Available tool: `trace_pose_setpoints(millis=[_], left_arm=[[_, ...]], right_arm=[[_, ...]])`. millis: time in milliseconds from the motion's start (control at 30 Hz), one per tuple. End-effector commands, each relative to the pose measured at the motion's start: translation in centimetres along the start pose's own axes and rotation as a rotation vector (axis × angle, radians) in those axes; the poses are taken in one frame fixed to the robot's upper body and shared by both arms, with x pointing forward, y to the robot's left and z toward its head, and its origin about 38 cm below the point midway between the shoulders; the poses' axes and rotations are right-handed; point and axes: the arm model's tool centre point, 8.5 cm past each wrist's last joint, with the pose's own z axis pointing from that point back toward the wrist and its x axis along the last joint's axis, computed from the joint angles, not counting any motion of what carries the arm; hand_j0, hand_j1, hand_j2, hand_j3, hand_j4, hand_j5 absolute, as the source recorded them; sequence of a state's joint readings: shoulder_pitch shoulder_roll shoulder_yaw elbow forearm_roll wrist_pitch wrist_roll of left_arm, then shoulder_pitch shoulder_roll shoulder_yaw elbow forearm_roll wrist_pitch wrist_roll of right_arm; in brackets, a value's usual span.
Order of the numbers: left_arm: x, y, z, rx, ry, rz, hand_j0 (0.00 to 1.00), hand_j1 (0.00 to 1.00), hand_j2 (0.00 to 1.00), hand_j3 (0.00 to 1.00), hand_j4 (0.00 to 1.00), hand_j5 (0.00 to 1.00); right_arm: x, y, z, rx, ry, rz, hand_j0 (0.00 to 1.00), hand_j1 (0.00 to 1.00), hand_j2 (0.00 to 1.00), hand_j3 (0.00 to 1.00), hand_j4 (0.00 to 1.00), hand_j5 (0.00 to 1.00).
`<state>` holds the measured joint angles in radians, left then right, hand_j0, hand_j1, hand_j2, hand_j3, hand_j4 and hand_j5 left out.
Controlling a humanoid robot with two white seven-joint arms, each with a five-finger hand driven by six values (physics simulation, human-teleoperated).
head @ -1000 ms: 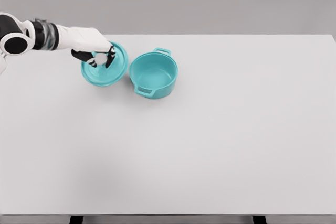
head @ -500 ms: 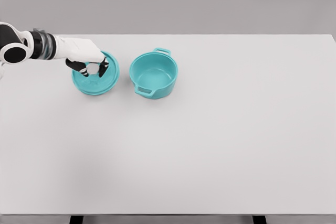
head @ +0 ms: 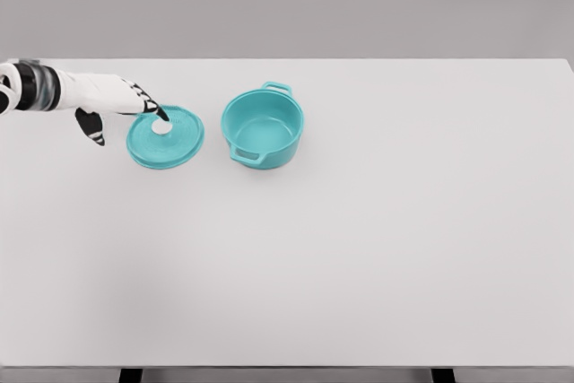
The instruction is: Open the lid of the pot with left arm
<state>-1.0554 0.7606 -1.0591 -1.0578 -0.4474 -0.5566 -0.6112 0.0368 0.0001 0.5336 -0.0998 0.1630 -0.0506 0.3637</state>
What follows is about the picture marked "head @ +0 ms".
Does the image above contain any teal pot with handles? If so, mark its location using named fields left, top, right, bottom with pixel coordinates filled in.
left=220, top=81, right=304, bottom=171

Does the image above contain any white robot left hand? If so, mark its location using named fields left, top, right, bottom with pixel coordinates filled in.
left=74, top=73, right=170, bottom=147

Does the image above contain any teal pot lid white knob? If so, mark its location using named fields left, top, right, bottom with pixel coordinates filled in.
left=126, top=103, right=206, bottom=170

